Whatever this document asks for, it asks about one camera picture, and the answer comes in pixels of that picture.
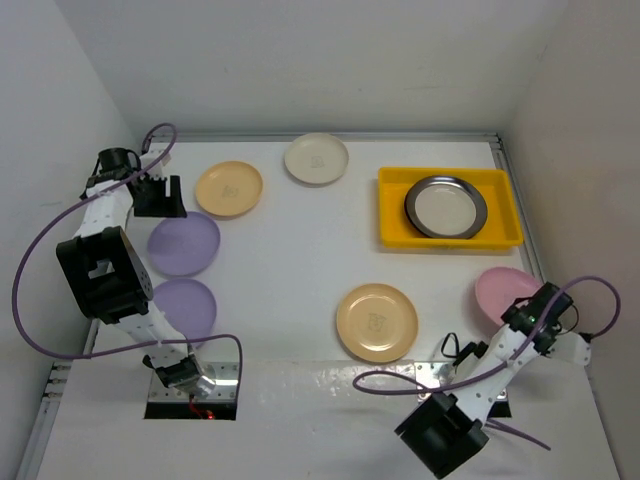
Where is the pink plate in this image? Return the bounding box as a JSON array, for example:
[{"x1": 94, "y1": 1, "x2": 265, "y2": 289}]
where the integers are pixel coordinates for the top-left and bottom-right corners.
[{"x1": 474, "y1": 267, "x2": 542, "y2": 328}]

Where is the steel plate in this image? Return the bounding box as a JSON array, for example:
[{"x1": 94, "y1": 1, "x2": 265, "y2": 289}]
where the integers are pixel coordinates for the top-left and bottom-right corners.
[{"x1": 404, "y1": 175, "x2": 488, "y2": 240}]

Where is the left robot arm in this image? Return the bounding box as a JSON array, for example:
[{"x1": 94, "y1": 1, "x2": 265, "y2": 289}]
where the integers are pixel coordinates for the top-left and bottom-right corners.
[{"x1": 56, "y1": 148, "x2": 216, "y2": 399}]

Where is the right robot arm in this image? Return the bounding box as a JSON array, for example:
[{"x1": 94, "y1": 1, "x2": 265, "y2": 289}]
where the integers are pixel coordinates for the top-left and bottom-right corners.
[{"x1": 395, "y1": 282, "x2": 573, "y2": 479}]

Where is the yellow plastic bin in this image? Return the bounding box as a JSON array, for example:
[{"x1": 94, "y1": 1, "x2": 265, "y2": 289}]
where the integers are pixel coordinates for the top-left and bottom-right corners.
[{"x1": 378, "y1": 167, "x2": 524, "y2": 250}]

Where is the far purple plate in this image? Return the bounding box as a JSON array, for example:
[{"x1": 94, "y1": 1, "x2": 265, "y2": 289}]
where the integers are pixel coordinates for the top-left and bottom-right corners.
[{"x1": 147, "y1": 211, "x2": 221, "y2": 277}]

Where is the purple plate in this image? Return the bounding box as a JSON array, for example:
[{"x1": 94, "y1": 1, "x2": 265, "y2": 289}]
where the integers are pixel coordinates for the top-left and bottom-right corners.
[
  {"x1": 153, "y1": 278, "x2": 217, "y2": 340},
  {"x1": 147, "y1": 211, "x2": 221, "y2": 277}
]

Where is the far orange plate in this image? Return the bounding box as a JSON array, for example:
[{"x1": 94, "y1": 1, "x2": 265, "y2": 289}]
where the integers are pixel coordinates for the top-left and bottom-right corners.
[{"x1": 195, "y1": 161, "x2": 264, "y2": 218}]

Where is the orange plate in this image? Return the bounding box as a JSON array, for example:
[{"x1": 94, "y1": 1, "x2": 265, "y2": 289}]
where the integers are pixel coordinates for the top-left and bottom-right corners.
[
  {"x1": 336, "y1": 283, "x2": 419, "y2": 364},
  {"x1": 195, "y1": 161, "x2": 264, "y2": 218}
]

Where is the near purple plate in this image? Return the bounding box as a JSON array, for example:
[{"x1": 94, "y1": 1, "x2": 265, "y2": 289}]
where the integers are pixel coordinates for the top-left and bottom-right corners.
[{"x1": 153, "y1": 278, "x2": 217, "y2": 340}]

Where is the near orange plate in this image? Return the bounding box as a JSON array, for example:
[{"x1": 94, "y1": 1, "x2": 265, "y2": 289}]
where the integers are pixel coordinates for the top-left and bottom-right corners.
[{"x1": 336, "y1": 283, "x2": 419, "y2": 364}]

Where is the cream white plate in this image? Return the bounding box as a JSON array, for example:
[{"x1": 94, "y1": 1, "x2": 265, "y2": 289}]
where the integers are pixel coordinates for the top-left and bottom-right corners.
[{"x1": 284, "y1": 133, "x2": 349, "y2": 186}]

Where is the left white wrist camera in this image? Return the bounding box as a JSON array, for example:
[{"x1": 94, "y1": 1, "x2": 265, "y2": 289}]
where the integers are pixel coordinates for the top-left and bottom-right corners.
[{"x1": 133, "y1": 150, "x2": 171, "y2": 184}]

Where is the black cable right base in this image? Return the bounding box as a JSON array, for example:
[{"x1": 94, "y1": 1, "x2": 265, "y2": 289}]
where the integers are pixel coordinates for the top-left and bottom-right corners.
[{"x1": 439, "y1": 331, "x2": 481, "y2": 363}]

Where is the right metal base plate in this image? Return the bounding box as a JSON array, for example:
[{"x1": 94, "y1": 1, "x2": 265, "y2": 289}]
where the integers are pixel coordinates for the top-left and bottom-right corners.
[{"x1": 414, "y1": 361, "x2": 510, "y2": 402}]

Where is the metal base plate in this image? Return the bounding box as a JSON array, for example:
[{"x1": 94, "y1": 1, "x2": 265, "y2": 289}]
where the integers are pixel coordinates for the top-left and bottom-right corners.
[
  {"x1": 414, "y1": 361, "x2": 510, "y2": 402},
  {"x1": 147, "y1": 362, "x2": 239, "y2": 403}
]

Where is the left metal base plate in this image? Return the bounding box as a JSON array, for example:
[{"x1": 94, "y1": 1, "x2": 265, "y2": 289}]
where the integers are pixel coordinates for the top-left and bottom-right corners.
[{"x1": 147, "y1": 362, "x2": 239, "y2": 403}]

